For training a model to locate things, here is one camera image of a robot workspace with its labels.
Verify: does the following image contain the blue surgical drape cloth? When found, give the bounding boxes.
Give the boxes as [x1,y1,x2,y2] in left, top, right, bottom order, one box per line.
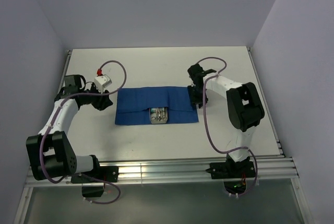
[115,86,199,126]

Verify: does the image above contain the metal instrument tray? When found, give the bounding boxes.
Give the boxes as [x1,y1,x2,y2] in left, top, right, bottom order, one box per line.
[149,107,169,124]

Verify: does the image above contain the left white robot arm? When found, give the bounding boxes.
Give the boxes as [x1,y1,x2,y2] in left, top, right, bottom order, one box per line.
[26,75,113,183]

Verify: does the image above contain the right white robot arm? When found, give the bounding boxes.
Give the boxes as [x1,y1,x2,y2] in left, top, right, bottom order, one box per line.
[187,63,265,164]

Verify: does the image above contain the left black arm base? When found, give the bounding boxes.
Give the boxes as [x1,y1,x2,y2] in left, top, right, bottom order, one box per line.
[70,166,121,201]

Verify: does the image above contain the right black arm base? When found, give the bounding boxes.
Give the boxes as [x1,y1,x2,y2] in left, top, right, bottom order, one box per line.
[206,156,256,179]

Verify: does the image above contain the steel surgical scissors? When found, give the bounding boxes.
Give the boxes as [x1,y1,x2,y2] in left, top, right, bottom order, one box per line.
[150,108,162,124]

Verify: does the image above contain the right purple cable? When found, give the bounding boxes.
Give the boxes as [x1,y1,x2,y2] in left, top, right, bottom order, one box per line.
[199,56,260,198]

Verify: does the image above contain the purple cable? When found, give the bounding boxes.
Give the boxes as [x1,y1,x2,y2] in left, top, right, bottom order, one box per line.
[199,56,260,198]
[40,60,128,205]

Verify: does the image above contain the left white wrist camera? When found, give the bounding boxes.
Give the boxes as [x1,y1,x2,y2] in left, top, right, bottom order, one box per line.
[93,75,112,93]

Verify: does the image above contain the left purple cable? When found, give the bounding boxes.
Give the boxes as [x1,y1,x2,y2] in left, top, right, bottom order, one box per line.
[40,60,128,205]

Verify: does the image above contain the aluminium extrusion rail frame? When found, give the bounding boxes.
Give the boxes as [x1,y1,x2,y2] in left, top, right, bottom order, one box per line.
[15,46,314,223]

